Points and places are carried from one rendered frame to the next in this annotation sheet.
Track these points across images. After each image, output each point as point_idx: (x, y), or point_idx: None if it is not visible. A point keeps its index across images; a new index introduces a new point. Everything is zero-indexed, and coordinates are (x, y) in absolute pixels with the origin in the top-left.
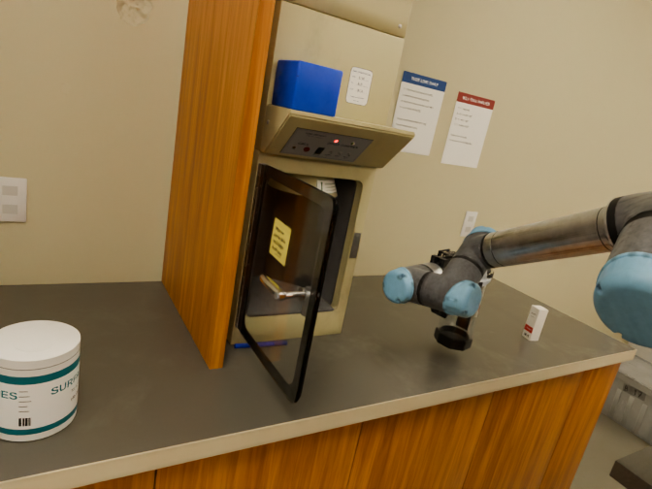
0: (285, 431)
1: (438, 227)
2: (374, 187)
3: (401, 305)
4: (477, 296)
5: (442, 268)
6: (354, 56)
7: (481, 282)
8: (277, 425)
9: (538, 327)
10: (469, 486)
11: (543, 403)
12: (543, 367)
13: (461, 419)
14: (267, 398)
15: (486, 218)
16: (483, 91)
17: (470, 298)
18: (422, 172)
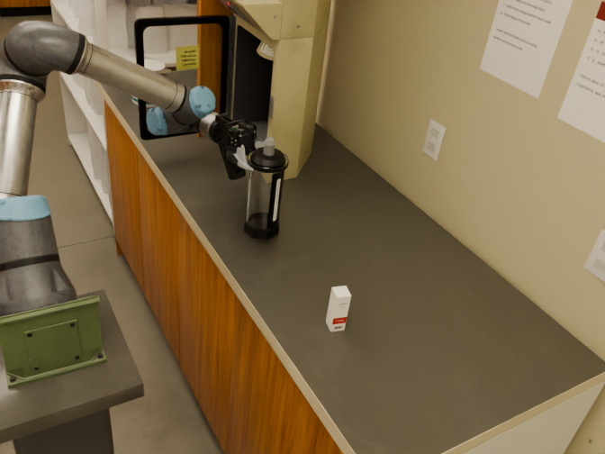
0: (147, 158)
1: (546, 225)
2: (463, 115)
3: (359, 230)
4: (155, 120)
5: (215, 122)
6: None
7: (237, 160)
8: (145, 150)
9: (330, 313)
10: (235, 378)
11: (280, 380)
12: (257, 306)
13: (220, 282)
14: (169, 149)
15: None
16: None
17: (148, 115)
18: (527, 121)
